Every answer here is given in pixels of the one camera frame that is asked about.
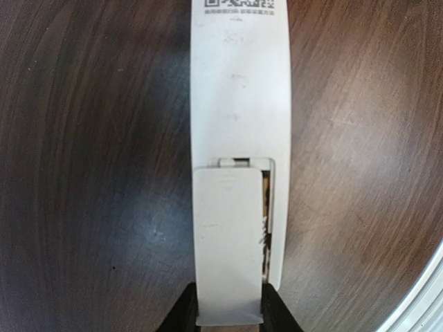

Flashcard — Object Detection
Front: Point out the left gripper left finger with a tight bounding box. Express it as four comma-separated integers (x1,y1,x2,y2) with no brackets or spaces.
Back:
159,282,197,332

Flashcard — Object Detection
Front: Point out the white battery cover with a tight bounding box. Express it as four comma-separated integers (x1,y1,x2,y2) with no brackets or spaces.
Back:
192,167,263,326

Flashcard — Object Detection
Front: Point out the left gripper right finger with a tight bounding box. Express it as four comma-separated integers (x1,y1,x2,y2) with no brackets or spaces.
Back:
260,284,303,332

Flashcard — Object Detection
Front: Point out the front aluminium rail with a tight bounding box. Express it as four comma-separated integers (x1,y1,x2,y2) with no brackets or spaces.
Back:
378,245,443,332

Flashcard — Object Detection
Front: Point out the white remote control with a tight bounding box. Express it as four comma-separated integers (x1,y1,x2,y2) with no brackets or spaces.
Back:
190,1,291,287

